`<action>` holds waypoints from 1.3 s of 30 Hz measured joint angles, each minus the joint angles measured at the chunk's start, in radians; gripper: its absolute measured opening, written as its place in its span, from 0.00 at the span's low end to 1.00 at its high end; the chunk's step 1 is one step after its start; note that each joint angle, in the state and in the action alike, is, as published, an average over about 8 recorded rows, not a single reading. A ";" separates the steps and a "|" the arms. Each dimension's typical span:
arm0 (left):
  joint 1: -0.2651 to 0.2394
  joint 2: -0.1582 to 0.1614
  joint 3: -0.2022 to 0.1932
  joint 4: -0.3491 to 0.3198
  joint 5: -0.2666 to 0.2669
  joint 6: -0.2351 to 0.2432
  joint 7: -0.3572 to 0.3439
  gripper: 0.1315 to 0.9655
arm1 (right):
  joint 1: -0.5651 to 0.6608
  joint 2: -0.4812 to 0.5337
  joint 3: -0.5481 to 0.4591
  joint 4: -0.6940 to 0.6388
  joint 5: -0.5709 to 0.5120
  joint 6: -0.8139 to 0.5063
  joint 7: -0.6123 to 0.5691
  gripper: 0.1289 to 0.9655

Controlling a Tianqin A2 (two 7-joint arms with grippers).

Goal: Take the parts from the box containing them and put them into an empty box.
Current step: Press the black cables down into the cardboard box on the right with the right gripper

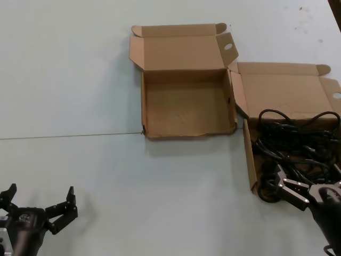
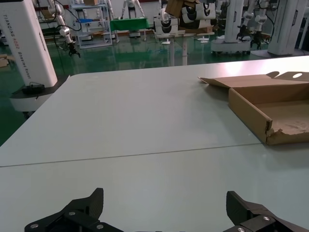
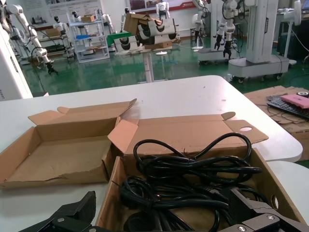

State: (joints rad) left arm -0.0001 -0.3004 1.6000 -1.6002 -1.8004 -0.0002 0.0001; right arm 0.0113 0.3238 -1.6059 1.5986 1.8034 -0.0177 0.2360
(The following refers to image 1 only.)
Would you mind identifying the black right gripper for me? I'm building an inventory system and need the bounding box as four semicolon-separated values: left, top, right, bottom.
274;163;341;212

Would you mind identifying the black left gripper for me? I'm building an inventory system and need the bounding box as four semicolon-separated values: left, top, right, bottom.
0;183;79;256

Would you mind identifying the open cardboard box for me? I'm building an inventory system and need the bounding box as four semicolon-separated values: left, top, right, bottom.
228;61;341;194

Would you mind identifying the cardboard box with torn edge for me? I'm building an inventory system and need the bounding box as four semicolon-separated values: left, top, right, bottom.
128;22;239;141

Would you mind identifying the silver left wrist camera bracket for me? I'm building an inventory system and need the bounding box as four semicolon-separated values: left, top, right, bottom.
0;207;13;256

